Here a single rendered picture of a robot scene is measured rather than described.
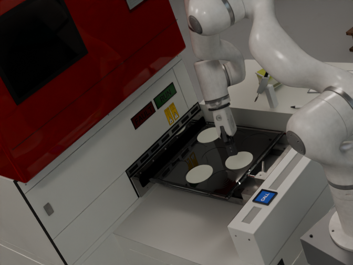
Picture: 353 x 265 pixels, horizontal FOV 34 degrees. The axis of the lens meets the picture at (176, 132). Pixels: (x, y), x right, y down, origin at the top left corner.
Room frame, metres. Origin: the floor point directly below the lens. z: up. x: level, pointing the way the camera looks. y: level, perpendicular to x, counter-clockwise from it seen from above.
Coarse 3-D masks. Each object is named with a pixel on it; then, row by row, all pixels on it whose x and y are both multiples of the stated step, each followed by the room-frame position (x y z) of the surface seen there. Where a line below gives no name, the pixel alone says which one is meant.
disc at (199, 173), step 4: (196, 168) 1.72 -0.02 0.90; (200, 168) 1.71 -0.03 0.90; (204, 168) 1.70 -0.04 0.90; (208, 168) 1.69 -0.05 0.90; (212, 168) 1.68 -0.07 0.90; (188, 172) 1.72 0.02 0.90; (192, 172) 1.71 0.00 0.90; (196, 172) 1.70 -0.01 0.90; (200, 172) 1.69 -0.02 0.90; (204, 172) 1.68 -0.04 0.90; (208, 172) 1.67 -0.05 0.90; (188, 176) 1.69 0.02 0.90; (192, 176) 1.68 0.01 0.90; (196, 176) 1.67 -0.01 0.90; (200, 176) 1.66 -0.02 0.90; (204, 176) 1.65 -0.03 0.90; (208, 176) 1.65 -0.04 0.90; (188, 180) 1.67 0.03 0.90; (192, 180) 1.66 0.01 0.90; (196, 180) 1.65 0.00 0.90; (200, 180) 1.64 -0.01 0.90
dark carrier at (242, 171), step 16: (240, 128) 1.86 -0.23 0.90; (192, 144) 1.89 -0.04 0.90; (208, 144) 1.84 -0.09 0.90; (224, 144) 1.80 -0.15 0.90; (240, 144) 1.76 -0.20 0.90; (256, 144) 1.72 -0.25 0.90; (176, 160) 1.82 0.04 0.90; (192, 160) 1.78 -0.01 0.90; (208, 160) 1.74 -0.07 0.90; (224, 160) 1.70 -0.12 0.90; (256, 160) 1.63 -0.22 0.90; (160, 176) 1.76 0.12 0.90; (176, 176) 1.72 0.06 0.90; (224, 176) 1.61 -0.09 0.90; (240, 176) 1.57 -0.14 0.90; (224, 192) 1.52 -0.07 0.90
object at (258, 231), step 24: (288, 168) 1.44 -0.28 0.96; (312, 168) 1.43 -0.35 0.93; (288, 192) 1.34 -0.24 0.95; (312, 192) 1.41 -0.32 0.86; (240, 216) 1.31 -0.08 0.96; (264, 216) 1.27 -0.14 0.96; (288, 216) 1.32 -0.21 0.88; (240, 240) 1.27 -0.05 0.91; (264, 240) 1.24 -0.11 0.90; (264, 264) 1.22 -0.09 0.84
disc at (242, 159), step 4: (240, 152) 1.71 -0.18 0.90; (244, 152) 1.70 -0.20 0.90; (248, 152) 1.69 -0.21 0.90; (232, 156) 1.70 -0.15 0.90; (236, 156) 1.69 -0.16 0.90; (240, 156) 1.69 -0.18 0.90; (244, 156) 1.68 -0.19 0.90; (248, 156) 1.67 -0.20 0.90; (252, 156) 1.66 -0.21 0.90; (228, 160) 1.69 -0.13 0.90; (232, 160) 1.68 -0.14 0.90; (236, 160) 1.67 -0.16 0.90; (240, 160) 1.66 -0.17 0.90; (244, 160) 1.65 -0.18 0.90; (248, 160) 1.64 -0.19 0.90; (228, 164) 1.67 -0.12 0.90; (232, 164) 1.66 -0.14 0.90; (236, 164) 1.65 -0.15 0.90; (240, 164) 1.64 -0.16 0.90; (244, 164) 1.63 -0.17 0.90; (232, 168) 1.64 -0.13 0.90; (236, 168) 1.63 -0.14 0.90
